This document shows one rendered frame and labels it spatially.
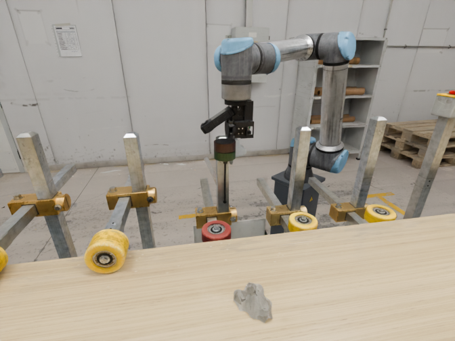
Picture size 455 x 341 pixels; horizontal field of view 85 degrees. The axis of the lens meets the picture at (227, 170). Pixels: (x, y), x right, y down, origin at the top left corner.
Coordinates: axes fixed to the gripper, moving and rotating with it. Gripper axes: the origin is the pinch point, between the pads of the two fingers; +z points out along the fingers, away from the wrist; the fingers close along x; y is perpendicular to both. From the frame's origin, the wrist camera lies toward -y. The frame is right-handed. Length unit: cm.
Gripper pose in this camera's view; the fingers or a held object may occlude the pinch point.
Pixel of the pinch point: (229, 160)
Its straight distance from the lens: 84.2
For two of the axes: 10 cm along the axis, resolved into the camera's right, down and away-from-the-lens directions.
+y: 9.9, -0.7, 1.6
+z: 0.0, 9.1, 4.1
